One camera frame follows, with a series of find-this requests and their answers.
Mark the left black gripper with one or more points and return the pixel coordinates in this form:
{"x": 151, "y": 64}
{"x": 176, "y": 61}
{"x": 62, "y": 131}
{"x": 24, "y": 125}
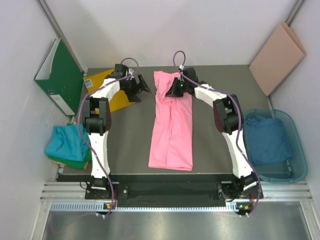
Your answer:
{"x": 141, "y": 86}

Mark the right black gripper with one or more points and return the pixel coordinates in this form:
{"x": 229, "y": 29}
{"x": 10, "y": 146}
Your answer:
{"x": 172, "y": 91}

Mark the pink t shirt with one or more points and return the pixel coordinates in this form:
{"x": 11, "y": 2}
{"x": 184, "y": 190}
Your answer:
{"x": 171, "y": 142}

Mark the green t shirt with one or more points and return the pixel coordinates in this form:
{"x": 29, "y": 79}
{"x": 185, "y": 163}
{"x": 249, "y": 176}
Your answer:
{"x": 70, "y": 163}

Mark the teal t shirt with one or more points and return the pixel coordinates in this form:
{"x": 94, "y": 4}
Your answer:
{"x": 67, "y": 144}

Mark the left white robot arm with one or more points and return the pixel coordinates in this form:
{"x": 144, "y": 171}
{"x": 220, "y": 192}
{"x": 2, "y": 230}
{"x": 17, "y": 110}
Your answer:
{"x": 97, "y": 120}

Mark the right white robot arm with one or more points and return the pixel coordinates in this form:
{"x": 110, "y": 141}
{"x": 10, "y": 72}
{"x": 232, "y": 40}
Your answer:
{"x": 228, "y": 119}

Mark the yellow padded envelope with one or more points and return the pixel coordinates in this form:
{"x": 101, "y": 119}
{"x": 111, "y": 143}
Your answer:
{"x": 118, "y": 101}

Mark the blue t shirt in bin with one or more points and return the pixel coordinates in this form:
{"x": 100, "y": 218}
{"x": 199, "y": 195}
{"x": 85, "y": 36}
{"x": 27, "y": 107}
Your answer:
{"x": 267, "y": 141}

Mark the beige paper folder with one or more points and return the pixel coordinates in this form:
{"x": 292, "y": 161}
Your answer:
{"x": 278, "y": 57}

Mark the teal plastic bin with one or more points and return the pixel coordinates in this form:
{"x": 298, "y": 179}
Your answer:
{"x": 292, "y": 170}

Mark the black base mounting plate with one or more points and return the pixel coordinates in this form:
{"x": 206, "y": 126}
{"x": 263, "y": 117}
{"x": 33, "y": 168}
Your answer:
{"x": 171, "y": 190}

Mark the green ring binder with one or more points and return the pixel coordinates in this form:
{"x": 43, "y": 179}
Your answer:
{"x": 60, "y": 78}

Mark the grey slotted cable duct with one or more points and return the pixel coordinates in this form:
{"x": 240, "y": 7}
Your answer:
{"x": 103, "y": 207}

